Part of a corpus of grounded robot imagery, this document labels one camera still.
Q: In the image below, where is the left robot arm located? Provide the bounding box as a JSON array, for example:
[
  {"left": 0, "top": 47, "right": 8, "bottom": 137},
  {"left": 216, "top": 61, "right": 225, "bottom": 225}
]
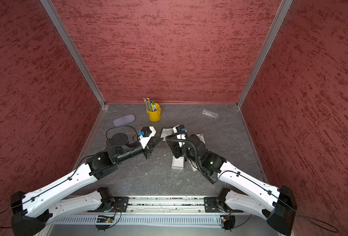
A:
[{"left": 11, "top": 133, "right": 163, "bottom": 236}]

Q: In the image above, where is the pencils and markers bunch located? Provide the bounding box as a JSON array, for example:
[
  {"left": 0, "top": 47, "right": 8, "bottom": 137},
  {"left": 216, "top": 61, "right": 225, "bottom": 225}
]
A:
[{"left": 143, "top": 98, "right": 157, "bottom": 112}]

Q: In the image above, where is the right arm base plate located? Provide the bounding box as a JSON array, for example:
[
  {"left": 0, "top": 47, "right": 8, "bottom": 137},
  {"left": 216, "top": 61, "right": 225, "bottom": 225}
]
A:
[{"left": 203, "top": 197, "right": 243, "bottom": 213}]

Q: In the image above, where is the white perforated cable duct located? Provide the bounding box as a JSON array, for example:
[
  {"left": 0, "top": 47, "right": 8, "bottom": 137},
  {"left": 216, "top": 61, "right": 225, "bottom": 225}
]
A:
[{"left": 52, "top": 214, "right": 222, "bottom": 228}]

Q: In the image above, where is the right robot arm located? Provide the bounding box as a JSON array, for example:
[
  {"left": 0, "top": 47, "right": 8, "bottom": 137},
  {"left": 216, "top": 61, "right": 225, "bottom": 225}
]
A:
[{"left": 165, "top": 135, "right": 297, "bottom": 236}]

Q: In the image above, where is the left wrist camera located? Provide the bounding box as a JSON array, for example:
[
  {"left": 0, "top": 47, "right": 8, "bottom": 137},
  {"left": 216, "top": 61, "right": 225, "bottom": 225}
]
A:
[{"left": 138, "top": 126, "right": 156, "bottom": 149}]

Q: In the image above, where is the purple glasses case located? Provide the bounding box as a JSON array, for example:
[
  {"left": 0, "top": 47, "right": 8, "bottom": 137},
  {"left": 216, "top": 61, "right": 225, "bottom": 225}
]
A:
[{"left": 113, "top": 114, "right": 136, "bottom": 126}]

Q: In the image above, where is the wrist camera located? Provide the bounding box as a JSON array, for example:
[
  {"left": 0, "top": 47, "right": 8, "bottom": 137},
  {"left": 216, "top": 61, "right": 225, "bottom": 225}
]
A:
[
  {"left": 138, "top": 126, "right": 156, "bottom": 149},
  {"left": 173, "top": 124, "right": 187, "bottom": 140}
]

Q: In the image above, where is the small pink gift box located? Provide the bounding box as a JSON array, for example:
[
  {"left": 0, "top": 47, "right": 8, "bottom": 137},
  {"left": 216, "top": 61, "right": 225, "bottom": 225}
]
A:
[{"left": 191, "top": 164, "right": 197, "bottom": 172}]

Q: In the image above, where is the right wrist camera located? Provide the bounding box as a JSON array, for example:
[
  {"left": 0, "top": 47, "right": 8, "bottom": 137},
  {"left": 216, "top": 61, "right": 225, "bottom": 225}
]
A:
[{"left": 173, "top": 124, "right": 187, "bottom": 140}]

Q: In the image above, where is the clear plastic case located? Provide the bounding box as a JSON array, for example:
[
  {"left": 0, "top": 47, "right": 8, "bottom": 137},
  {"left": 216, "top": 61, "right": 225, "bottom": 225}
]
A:
[{"left": 202, "top": 109, "right": 219, "bottom": 119}]

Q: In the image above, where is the aluminium front rail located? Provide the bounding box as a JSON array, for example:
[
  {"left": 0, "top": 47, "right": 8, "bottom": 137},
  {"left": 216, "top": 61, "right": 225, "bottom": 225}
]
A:
[{"left": 114, "top": 194, "right": 222, "bottom": 215}]

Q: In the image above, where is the yellow pencil cup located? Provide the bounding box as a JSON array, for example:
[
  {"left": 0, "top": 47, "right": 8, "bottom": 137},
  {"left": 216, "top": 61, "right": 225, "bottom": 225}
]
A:
[{"left": 147, "top": 103, "right": 161, "bottom": 122}]

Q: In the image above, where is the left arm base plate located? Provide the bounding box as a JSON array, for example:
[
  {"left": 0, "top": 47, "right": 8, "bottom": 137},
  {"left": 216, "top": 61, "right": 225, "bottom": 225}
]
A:
[{"left": 95, "top": 196, "right": 129, "bottom": 213}]

